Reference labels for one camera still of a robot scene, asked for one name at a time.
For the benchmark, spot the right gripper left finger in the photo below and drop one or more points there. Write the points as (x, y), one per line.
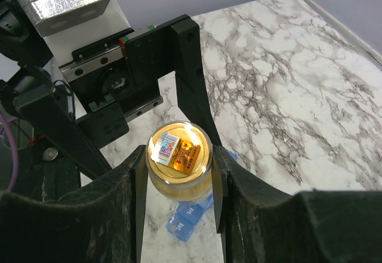
(101, 222)

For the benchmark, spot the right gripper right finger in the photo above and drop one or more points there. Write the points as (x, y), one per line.
(259, 223)

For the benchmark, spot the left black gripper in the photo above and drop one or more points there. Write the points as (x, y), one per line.
(116, 80)

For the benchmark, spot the blue weekly pill organizer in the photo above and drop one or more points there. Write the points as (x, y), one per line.
(183, 221)

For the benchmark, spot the small amber pill bottle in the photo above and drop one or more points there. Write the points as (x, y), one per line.
(179, 157)

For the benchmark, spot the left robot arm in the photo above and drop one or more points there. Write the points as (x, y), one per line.
(21, 42)

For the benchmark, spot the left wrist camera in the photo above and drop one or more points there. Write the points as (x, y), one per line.
(68, 25)

